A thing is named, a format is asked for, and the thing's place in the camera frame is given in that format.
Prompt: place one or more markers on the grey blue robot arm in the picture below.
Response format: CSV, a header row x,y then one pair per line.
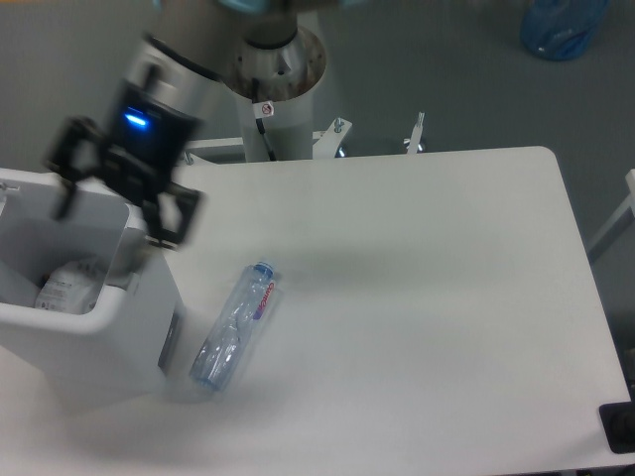
x,y
184,60

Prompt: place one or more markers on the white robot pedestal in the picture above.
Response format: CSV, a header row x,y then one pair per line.
x,y
274,88

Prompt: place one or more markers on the blue plastic bag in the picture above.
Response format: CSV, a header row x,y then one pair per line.
x,y
560,30

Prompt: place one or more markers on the white frame at right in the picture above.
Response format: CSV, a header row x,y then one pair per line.
x,y
615,225

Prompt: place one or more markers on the crushed clear plastic bottle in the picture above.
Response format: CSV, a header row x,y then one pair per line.
x,y
245,312

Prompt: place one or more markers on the white plastic bag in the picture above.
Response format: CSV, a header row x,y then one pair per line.
x,y
72,288

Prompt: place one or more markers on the black device at table edge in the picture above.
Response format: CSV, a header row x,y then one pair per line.
x,y
618,423

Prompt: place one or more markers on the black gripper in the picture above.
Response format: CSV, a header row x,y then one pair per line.
x,y
142,142

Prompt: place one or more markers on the white trash can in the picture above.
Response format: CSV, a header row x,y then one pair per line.
x,y
124,340

